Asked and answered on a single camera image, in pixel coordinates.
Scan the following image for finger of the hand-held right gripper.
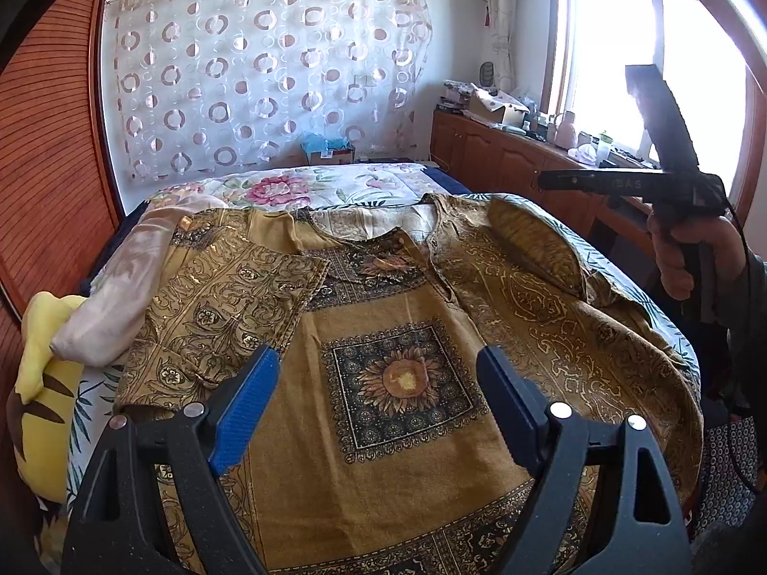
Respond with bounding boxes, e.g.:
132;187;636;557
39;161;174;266
537;171;654;197

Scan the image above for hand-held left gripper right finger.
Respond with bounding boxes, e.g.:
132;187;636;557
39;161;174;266
475;346;693;575

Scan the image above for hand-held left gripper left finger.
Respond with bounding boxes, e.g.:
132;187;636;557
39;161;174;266
60;344;282;575

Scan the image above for golden patterned shirt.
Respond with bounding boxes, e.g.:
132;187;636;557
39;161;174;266
114;192;705;575

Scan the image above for person's right forearm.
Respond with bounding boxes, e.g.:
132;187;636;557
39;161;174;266
716;245;767;423

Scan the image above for person's right hand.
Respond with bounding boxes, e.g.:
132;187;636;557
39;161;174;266
647;212;750;303

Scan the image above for pink thermos jug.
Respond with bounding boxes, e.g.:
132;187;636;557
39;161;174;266
554;113;580;148

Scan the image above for leaf print bed sheet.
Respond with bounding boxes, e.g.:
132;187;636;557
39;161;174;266
36;192;705;575

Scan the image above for wooden framed window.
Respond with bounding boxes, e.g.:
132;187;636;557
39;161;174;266
542;0;767;207

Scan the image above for wooden cabinet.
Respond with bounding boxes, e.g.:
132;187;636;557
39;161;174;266
430;109;660;253

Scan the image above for open cardboard box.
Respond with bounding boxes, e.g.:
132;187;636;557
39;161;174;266
467;89;531;128

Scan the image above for navy blue mattress cover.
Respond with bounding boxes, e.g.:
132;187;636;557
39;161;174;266
428;166;476;194

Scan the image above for beige folded garment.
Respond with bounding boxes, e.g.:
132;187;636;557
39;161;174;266
51;192;229;368

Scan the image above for pale window curtain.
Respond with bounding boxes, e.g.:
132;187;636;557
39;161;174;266
479;0;567;95

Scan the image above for floral quilt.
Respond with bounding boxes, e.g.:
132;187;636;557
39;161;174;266
150;161;474;217

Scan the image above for yellow plush pillow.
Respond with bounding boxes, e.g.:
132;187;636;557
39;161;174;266
6;290;91;504

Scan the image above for person's dotted trousers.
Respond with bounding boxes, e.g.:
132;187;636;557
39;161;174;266
695;419;767;547

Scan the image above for blue tissue box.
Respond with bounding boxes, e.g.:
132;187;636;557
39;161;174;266
300;132;356;166

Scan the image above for wooden slatted wardrobe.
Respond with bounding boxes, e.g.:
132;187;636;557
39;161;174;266
0;0;124;320

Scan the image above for circle pattern sheer curtain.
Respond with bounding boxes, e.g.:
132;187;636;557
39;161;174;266
105;0;433;184

